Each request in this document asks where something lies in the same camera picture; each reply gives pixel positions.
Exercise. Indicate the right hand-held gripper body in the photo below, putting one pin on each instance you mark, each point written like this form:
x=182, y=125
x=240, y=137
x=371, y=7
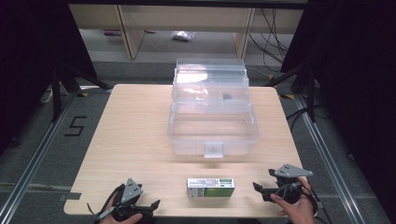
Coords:
x=292, y=170

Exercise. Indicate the clear plastic storage box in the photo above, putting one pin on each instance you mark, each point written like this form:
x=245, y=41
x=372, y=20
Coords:
x=214, y=124

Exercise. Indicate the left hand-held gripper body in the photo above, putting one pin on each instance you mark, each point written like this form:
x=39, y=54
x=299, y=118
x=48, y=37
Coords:
x=131, y=189

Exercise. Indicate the wooden shelf unit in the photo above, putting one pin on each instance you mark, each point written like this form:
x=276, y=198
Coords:
x=134, y=34

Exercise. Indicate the person's left hand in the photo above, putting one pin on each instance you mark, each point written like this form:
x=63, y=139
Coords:
x=129, y=219

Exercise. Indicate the green and white carton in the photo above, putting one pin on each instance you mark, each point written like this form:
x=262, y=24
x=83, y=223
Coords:
x=214, y=188

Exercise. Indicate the dark curtain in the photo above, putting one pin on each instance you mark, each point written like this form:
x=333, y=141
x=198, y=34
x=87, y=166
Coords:
x=31, y=62
x=358, y=77

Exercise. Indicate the crumpled clear plastic bag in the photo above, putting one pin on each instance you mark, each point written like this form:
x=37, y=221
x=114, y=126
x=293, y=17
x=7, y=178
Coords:
x=183, y=35

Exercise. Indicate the black metal stand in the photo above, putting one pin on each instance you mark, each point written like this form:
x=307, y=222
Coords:
x=57, y=90
x=310, y=93

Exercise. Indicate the aluminium floor rail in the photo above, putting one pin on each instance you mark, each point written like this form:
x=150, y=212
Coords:
x=34, y=158
x=330, y=161

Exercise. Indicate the person's right hand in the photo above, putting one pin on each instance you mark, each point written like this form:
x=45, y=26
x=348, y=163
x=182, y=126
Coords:
x=300, y=211

